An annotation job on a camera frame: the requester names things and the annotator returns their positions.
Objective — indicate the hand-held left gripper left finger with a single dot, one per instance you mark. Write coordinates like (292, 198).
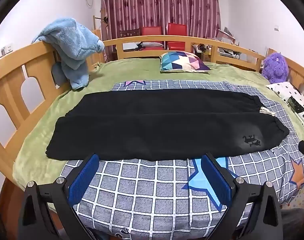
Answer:
(84, 177)

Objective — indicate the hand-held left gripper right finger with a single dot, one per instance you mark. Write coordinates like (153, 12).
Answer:
(214, 180)

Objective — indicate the black pants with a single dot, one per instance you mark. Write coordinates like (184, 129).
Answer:
(154, 125)

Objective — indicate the black patterned phone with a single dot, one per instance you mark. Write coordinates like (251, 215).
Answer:
(295, 105)

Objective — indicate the green bed sheet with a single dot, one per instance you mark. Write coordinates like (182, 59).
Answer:
(42, 140)

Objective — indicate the grey checked star quilt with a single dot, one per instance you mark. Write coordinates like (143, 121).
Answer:
(154, 192)

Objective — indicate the white flowered pillow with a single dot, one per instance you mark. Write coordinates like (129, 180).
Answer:
(279, 90)

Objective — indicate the purple plush toy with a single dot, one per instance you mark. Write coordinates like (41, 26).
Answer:
(275, 67)

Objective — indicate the colourful geometric pillow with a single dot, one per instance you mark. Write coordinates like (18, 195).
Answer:
(182, 61)

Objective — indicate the white appliance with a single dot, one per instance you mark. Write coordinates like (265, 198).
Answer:
(229, 53)

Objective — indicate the small cardboard box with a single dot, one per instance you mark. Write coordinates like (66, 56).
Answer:
(204, 53)

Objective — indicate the light blue fleece blanket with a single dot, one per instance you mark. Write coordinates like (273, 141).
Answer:
(72, 42)

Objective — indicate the pile of cardboard boxes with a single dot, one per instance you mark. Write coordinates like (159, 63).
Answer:
(225, 34)

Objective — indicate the dark wooden chair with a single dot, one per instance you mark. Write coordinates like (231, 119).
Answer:
(129, 33)

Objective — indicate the red chair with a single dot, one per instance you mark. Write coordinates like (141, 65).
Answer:
(177, 28)
(152, 30)

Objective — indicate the wooden coat stand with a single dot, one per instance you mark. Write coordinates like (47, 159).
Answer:
(102, 20)

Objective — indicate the maroon striped curtain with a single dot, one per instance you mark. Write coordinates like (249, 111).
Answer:
(154, 5)

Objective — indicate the wooden bed frame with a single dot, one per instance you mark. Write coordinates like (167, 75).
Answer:
(7, 85)

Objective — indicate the white wall switch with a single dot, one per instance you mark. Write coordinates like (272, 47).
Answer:
(8, 48)

